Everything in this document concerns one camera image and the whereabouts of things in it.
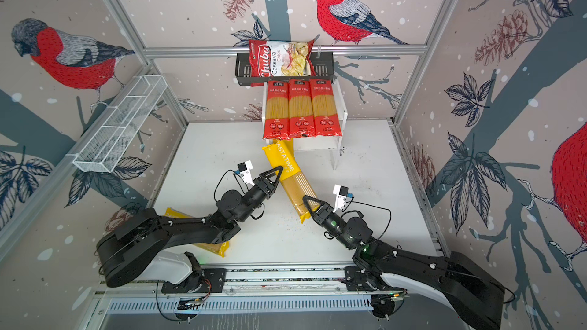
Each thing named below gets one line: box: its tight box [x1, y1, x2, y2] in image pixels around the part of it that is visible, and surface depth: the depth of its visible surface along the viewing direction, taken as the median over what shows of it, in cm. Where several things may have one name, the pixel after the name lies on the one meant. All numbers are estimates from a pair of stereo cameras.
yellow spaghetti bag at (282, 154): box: [262, 140, 320, 224], surface depth 76 cm
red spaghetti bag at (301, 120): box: [288, 78, 316, 138], surface depth 78 cm
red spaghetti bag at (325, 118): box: [309, 78, 343, 137], surface depth 77 cm
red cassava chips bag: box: [248, 39, 317, 88], surface depth 89 cm
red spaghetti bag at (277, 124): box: [262, 80, 291, 141], surface depth 77 cm
